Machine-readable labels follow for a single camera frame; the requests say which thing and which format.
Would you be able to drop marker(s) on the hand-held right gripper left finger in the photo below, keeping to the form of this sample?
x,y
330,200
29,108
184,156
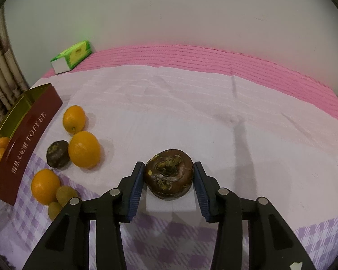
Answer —
x,y
136,191

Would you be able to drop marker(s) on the dark brown water chestnut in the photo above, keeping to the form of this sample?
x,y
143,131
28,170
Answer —
x,y
57,154
169,174

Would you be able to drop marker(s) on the dark red gold tin box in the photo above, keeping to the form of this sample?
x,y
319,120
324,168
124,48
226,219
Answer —
x,y
25,146

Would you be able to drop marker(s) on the green tissue box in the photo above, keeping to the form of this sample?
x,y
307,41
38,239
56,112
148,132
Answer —
x,y
73,54

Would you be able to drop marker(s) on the beige patterned curtain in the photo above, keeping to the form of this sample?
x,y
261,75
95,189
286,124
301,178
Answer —
x,y
2,70

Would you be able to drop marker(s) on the pink purple checkered tablecloth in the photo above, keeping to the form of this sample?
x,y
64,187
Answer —
x,y
186,104

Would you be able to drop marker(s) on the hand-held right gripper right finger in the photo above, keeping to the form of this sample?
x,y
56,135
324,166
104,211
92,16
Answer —
x,y
201,191

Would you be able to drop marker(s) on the orange mandarin with stem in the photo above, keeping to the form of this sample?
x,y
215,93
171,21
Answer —
x,y
84,149

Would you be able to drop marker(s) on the small olive brown longan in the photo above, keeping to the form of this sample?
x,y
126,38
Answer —
x,y
66,195
55,210

